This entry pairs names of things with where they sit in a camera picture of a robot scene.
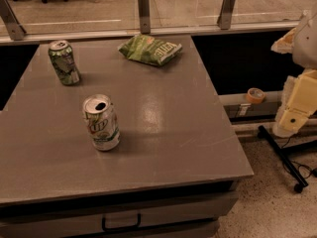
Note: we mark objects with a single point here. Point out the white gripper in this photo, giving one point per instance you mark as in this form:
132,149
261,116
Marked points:
306,45

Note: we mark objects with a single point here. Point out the white 7up can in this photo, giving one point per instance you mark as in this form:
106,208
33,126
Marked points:
101,122

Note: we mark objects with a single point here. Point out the green soda can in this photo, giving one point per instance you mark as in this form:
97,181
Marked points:
61,55

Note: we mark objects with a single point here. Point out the orange tape roll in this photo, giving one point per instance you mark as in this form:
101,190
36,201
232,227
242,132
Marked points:
255,95

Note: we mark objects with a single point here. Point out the black wheeled stand base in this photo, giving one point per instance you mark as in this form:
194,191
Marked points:
285,152

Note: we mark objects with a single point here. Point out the green chip bag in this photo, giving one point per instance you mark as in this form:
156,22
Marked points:
149,50

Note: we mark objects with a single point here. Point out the grey cabinet drawer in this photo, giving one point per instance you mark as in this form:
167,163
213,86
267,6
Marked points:
195,216

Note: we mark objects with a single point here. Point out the right metal glass bracket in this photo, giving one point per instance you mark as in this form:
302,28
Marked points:
225,17

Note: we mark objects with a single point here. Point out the metal glass bracket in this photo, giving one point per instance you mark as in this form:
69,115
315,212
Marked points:
15,30
225,17
144,16

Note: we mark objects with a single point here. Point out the middle metal glass bracket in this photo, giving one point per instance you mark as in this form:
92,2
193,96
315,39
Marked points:
144,16

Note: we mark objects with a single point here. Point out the black drawer handle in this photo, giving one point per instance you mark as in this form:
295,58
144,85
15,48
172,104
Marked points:
119,222

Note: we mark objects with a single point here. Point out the left metal glass bracket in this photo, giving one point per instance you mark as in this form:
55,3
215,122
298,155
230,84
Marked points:
15,30

